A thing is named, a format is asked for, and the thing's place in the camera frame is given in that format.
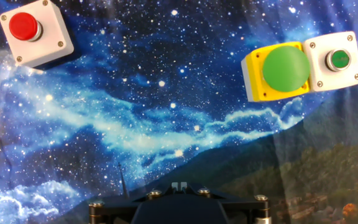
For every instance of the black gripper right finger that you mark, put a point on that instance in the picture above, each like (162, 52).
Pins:
(244, 208)

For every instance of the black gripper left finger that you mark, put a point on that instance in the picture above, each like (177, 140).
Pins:
(120, 208)

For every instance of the green mushroom button yellow box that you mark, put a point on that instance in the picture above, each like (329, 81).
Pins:
(286, 68)

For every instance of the small green button white box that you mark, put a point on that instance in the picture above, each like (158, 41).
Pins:
(315, 62)

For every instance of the starry night landscape tablecloth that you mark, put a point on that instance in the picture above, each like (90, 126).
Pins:
(166, 109)

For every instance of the red button white box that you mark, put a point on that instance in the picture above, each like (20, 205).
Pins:
(51, 35)

